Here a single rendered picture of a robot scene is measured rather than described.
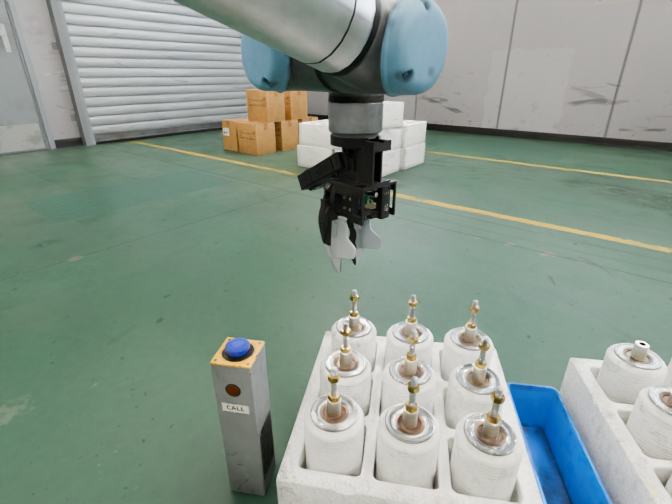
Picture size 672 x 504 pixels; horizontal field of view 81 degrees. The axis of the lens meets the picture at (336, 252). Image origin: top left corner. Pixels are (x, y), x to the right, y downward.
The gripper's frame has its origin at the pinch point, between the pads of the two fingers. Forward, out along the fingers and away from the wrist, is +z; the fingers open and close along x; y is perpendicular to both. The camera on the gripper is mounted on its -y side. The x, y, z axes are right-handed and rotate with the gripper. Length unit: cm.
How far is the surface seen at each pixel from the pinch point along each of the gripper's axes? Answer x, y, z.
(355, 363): 1.3, 2.0, 21.1
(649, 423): 29, 42, 24
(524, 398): 35, 22, 38
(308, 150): 174, -224, 32
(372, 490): -10.6, 17.5, 28.3
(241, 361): -17.3, -5.9, 14.9
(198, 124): 208, -506, 36
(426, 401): 6.1, 14.7, 24.4
